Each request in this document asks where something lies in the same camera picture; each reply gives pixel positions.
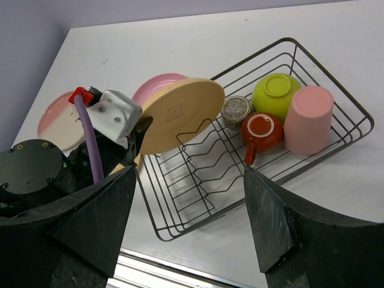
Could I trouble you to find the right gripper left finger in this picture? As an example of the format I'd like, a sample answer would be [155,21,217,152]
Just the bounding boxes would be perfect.
[1,166,136,287]

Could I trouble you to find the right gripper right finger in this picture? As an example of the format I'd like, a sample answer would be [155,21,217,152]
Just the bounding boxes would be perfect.
[244,167,383,287]

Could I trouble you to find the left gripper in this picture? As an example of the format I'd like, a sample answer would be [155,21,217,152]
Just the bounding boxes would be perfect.
[68,116,153,180]

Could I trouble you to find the yellow plastic plate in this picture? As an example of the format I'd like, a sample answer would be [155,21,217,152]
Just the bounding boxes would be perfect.
[139,78,225,155]

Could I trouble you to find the pink plastic plate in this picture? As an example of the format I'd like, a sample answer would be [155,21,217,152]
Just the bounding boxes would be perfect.
[132,73,188,106]

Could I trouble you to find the cream pink floral plate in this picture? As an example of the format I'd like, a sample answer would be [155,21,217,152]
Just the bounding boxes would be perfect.
[37,91,85,151]

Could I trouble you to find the small speckled grey cup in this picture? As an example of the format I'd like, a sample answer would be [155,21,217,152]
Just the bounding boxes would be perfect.
[221,95,253,131]

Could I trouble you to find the orange black mug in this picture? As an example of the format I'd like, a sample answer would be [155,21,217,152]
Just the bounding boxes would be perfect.
[241,112,283,166]

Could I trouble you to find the salmon pink cup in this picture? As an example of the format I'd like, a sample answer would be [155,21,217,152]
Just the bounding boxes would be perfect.
[284,86,334,156]

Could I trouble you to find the lime green bowl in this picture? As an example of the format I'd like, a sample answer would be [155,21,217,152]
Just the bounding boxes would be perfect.
[252,73,301,123]

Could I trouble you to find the cream yellow floral plate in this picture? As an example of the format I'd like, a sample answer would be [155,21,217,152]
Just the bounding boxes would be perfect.
[110,154,143,174]

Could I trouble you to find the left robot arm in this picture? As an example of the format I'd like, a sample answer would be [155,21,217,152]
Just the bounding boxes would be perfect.
[1,117,153,218]

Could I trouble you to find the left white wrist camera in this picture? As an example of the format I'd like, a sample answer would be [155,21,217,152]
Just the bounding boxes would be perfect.
[68,87,142,149]

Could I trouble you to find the aluminium mounting rail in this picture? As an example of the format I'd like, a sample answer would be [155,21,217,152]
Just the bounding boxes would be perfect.
[106,248,247,287]

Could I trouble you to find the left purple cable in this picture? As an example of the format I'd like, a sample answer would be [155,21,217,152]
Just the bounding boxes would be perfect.
[74,94,105,184]

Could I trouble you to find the dark wire dish rack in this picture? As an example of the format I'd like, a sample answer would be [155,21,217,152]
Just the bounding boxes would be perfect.
[140,37,374,242]

